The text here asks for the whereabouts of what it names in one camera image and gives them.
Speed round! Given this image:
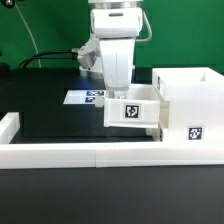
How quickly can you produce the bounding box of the white drawer box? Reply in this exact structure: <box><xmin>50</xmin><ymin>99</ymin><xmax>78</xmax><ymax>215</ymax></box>
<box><xmin>145</xmin><ymin>123</ymin><xmax>164</xmax><ymax>142</ymax></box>
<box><xmin>94</xmin><ymin>84</ymin><xmax>160</xmax><ymax>128</ymax></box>

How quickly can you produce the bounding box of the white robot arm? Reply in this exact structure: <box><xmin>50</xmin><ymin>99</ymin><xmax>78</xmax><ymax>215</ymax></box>
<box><xmin>78</xmin><ymin>0</ymin><xmax>143</xmax><ymax>99</ymax></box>

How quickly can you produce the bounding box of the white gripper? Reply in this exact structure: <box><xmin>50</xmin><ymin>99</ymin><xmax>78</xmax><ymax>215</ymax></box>
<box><xmin>91</xmin><ymin>7</ymin><xmax>143</xmax><ymax>99</ymax></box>

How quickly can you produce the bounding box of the white front drawer box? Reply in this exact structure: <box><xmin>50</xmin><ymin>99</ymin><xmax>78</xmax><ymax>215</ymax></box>
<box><xmin>145</xmin><ymin>123</ymin><xmax>164</xmax><ymax>142</ymax></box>

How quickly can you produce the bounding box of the fiducial marker sheet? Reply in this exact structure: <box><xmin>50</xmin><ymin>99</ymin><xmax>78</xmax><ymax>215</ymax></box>
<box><xmin>64</xmin><ymin>90</ymin><xmax>105</xmax><ymax>105</ymax></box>

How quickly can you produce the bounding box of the black cable with connector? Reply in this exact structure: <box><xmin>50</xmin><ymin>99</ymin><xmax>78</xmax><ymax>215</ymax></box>
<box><xmin>17</xmin><ymin>48</ymin><xmax>86</xmax><ymax>69</ymax></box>

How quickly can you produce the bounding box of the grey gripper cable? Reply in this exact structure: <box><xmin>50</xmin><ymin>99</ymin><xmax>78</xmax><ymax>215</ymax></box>
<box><xmin>135</xmin><ymin>13</ymin><xmax>153</xmax><ymax>43</ymax></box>

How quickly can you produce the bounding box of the white drawer cabinet frame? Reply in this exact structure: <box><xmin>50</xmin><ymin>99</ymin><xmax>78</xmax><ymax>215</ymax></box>
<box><xmin>152</xmin><ymin>67</ymin><xmax>224</xmax><ymax>143</ymax></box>

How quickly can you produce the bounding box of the white U-shaped boundary fence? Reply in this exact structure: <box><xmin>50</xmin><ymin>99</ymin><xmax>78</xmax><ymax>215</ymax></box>
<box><xmin>0</xmin><ymin>112</ymin><xmax>224</xmax><ymax>169</ymax></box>

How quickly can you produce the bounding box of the thin white cable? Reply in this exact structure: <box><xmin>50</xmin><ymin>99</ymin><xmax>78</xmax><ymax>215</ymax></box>
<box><xmin>13</xmin><ymin>3</ymin><xmax>43</xmax><ymax>69</ymax></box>

